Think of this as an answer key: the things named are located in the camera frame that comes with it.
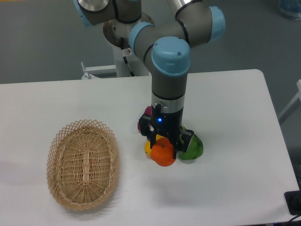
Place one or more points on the black device at table edge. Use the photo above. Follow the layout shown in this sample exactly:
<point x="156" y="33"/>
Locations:
<point x="293" y="201"/>

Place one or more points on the woven wicker basket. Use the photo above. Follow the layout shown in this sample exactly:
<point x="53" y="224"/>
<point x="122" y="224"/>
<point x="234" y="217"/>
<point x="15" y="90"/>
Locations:
<point x="83" y="165"/>

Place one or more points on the yellow fruit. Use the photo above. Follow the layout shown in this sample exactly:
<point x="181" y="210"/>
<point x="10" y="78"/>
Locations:
<point x="147" y="146"/>

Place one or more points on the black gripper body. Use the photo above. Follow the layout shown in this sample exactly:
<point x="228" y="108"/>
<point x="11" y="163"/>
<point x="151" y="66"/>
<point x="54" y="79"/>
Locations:
<point x="166" y="124"/>

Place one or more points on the orange fruit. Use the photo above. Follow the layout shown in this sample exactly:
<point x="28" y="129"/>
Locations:
<point x="162" y="152"/>

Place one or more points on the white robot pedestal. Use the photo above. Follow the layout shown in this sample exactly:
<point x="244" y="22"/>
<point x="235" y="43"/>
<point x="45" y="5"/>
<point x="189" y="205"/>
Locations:
<point x="127" y="49"/>

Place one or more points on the white furniture leg right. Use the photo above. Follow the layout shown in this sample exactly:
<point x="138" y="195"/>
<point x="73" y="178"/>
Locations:
<point x="291" y="106"/>

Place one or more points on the green leafy vegetable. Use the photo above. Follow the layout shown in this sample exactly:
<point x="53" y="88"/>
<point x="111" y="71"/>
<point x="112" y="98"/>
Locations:
<point x="194" y="151"/>

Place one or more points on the white metal frame bracket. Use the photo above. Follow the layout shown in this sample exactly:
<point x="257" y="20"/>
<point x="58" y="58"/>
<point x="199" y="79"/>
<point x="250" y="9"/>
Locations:
<point x="94" y="72"/>

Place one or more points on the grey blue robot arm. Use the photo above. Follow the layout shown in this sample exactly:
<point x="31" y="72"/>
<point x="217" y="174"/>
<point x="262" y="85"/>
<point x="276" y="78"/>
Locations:
<point x="164" y="52"/>

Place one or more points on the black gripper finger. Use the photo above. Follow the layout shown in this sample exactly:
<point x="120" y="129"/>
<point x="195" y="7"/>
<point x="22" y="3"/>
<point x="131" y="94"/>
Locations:
<point x="145" y="130"/>
<point x="182" y="141"/>

